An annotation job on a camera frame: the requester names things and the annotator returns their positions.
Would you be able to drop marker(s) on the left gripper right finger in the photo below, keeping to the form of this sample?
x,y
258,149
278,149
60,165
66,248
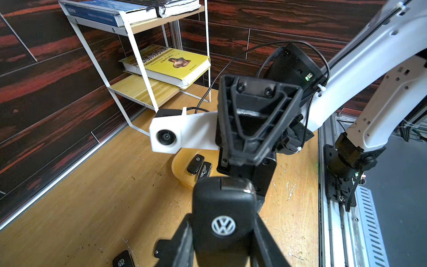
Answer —
x,y
266,252

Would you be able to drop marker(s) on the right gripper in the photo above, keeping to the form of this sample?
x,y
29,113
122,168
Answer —
x,y
257,120

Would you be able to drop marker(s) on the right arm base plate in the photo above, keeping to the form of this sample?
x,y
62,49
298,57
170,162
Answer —
x,y
337,188

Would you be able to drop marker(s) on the black car key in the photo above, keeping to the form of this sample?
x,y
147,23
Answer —
x,y
223,215
124,259
204,171
195,164

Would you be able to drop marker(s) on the yellow paperback book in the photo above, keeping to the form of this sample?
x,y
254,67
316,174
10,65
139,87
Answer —
x,y
172,66

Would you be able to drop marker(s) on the yellow storage tray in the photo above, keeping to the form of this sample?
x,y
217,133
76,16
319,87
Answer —
x,y
188,163

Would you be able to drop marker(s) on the white wire shelf rack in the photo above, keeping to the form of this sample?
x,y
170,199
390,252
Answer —
x,y
140,89

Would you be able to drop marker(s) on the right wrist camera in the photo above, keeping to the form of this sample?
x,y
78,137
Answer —
x,y
171,130

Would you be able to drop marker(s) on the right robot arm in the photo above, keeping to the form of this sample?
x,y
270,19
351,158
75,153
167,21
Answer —
x,y
393,48

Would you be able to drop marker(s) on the blue white book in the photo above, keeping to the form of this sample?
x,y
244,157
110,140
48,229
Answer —
x,y
108,12

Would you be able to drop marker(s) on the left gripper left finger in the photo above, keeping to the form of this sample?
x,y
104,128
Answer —
x,y
178,251

